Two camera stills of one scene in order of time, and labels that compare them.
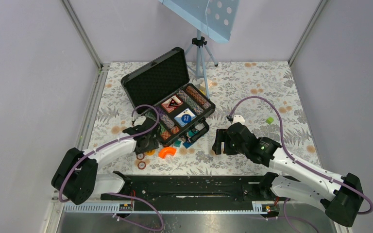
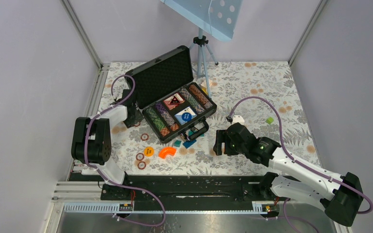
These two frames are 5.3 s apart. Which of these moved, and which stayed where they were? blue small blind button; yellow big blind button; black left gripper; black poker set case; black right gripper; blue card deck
Moved: black left gripper; blue card deck
Stayed: black right gripper; yellow big blind button; blue small blind button; black poker set case
